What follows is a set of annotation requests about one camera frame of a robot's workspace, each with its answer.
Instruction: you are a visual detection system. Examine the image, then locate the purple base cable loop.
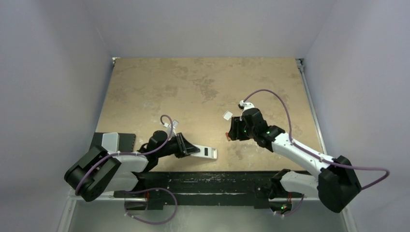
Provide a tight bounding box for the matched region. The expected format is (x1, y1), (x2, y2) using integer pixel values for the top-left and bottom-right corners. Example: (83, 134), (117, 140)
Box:
(124, 188), (178, 225)

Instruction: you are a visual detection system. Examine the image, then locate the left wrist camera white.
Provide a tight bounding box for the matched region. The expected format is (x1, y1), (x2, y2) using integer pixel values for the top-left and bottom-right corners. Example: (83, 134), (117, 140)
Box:
(163, 120), (179, 137)

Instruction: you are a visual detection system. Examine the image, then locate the white plastic box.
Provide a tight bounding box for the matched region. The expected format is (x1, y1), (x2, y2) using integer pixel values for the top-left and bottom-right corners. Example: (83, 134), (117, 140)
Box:
(102, 132), (119, 153)

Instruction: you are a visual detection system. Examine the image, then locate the white battery cover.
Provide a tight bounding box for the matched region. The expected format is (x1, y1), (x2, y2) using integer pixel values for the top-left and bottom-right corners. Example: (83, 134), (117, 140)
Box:
(222, 111), (233, 121)

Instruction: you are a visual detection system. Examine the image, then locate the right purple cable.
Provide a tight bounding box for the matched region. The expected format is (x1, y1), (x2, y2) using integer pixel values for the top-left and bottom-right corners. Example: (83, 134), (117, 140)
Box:
(242, 89), (391, 191)

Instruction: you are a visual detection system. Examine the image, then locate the red white remote control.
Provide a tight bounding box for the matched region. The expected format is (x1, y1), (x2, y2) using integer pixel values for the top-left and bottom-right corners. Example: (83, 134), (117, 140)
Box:
(190, 145), (218, 160)

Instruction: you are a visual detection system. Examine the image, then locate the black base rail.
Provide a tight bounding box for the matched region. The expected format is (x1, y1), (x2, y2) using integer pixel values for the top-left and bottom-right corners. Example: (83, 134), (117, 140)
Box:
(113, 171), (288, 210)

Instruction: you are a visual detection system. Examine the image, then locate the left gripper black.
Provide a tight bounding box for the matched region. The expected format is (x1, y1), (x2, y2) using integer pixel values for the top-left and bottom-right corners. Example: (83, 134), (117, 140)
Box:
(156, 132), (198, 158)

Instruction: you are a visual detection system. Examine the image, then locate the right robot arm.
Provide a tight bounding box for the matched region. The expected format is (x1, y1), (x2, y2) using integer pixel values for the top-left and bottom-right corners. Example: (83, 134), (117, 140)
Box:
(223, 108), (362, 213)

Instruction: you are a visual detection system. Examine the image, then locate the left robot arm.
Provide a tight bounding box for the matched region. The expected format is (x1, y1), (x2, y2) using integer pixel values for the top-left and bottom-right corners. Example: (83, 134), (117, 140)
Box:
(64, 130), (208, 202)

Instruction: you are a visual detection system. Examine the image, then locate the red AAA battery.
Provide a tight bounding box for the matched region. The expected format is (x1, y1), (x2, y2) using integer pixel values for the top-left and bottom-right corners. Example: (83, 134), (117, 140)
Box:
(225, 132), (231, 141)

